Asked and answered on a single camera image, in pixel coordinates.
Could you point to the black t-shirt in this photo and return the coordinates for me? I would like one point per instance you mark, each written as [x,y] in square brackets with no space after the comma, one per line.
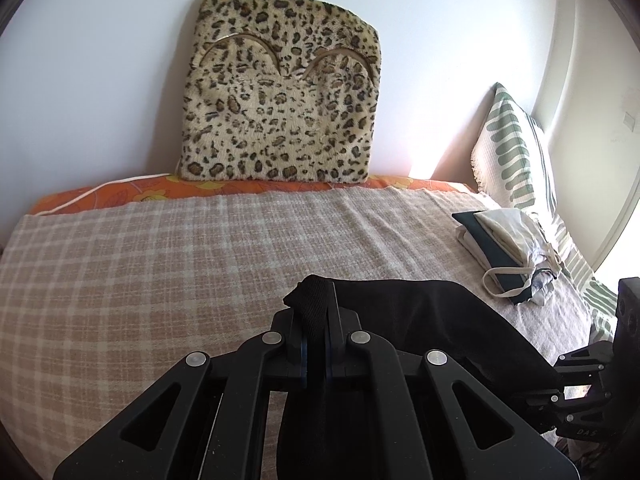
[412,380]

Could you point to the folded floral white clothes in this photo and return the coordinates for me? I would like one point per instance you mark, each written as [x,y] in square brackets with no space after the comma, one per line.
[546,269]

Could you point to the cream and green tote bag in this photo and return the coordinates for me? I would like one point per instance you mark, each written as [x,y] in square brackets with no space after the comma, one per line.
[501,240]

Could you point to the white green patterned pillow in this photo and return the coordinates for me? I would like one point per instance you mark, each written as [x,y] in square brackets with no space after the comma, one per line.
[511,164]

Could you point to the leopard print cushion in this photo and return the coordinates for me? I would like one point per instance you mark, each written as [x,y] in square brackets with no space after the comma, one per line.
[279,90]

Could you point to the orange floral bedsheet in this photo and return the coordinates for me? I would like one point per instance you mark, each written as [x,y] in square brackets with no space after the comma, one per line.
[163,187]

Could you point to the pink plaid blanket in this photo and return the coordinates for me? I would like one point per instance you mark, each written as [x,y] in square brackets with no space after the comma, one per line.
[96,305]

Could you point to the black camera box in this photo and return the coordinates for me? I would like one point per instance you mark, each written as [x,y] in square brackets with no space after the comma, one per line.
[626,340]

